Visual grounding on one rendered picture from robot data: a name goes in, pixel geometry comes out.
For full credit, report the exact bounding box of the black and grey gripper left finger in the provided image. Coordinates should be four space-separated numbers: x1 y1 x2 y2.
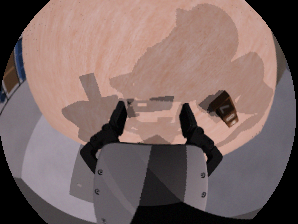
80 101 127 174

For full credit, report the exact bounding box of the brown number cube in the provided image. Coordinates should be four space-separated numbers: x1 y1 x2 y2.
217 100 237 124
226 116 239 128

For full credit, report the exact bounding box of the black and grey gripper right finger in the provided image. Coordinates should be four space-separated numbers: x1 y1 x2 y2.
179 103 223 177

